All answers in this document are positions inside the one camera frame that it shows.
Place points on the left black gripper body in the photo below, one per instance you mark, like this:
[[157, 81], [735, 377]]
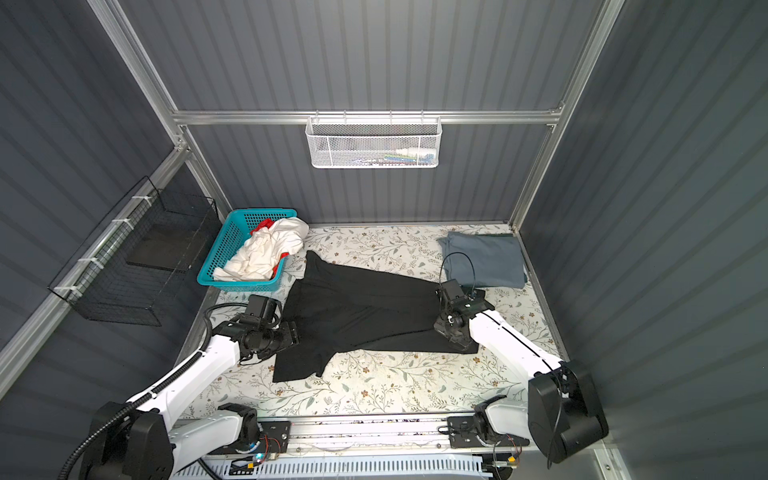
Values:
[[278, 339]]

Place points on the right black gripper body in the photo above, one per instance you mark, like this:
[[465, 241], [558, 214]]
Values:
[[442, 324]]

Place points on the black t shirt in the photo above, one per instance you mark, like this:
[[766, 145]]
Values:
[[339, 309]]

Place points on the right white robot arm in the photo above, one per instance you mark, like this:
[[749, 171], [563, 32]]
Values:
[[540, 378]]

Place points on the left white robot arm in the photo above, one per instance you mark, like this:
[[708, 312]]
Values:
[[141, 439]]

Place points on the folded blue-grey t shirt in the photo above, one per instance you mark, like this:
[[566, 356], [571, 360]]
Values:
[[484, 260]]

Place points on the white t shirt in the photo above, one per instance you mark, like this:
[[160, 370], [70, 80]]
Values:
[[290, 231]]

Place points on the teal plastic laundry basket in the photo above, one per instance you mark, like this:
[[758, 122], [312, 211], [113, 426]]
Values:
[[236, 230]]

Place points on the black wire mesh basket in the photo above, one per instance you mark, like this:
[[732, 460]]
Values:
[[141, 270]]

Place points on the white perforated cable tray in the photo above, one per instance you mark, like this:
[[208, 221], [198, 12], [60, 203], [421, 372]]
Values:
[[439, 466]]

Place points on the white wire mesh basket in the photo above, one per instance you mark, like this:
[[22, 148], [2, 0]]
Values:
[[387, 141]]

